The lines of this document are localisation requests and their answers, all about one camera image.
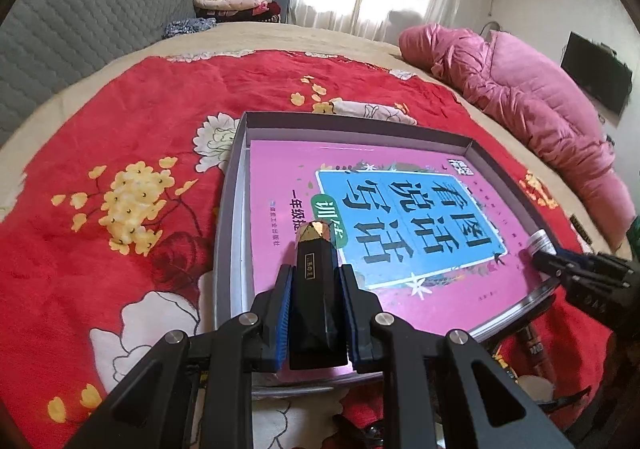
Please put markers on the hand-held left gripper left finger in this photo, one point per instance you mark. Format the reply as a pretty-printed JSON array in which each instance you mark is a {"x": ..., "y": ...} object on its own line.
[{"x": 284, "y": 311}]

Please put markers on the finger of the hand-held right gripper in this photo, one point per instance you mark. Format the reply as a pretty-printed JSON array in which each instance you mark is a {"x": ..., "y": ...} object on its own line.
[
  {"x": 550, "y": 269},
  {"x": 590, "y": 261}
]

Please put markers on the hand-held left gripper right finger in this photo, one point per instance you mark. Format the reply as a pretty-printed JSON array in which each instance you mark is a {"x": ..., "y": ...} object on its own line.
[{"x": 351, "y": 314}]

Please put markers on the white pill bottle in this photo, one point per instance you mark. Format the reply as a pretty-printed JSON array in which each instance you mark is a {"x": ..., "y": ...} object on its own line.
[{"x": 539, "y": 241}]

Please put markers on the black perfume bottle gold cap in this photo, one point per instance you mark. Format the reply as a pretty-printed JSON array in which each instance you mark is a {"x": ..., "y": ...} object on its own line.
[{"x": 316, "y": 294}]

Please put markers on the red black lighter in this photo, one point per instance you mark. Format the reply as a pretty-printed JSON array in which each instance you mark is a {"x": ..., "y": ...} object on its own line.
[{"x": 535, "y": 351}]

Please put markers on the grey cardboard box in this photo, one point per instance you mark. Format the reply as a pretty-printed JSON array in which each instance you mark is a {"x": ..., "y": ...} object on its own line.
[{"x": 232, "y": 229}]

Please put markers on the black gold hair clip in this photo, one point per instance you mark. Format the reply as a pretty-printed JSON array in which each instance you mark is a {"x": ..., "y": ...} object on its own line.
[{"x": 581, "y": 230}]

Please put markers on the white earbuds case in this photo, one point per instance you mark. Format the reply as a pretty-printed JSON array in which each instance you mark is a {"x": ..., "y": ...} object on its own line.
[{"x": 537, "y": 389}]

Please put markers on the pink book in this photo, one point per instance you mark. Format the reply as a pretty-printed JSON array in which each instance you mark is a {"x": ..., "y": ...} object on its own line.
[{"x": 280, "y": 189}]

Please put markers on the pink quilt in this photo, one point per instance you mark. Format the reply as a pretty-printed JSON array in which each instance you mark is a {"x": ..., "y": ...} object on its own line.
[{"x": 525, "y": 99}]

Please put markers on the red floral blanket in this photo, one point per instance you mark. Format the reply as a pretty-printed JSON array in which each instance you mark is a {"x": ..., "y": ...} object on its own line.
[{"x": 125, "y": 129}]

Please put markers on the beige bed sheet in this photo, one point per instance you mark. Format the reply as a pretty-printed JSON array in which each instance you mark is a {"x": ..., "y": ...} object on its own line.
[{"x": 280, "y": 36}]

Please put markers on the blue patterned cloth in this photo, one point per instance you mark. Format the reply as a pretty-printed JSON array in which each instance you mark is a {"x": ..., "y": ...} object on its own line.
[{"x": 189, "y": 28}]

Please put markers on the grey quilted headboard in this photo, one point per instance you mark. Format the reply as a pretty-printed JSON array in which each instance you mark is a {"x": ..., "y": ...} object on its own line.
[{"x": 75, "y": 19}]

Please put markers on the black wall television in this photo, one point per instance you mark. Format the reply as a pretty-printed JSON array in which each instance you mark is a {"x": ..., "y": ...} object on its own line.
[{"x": 597, "y": 74}]

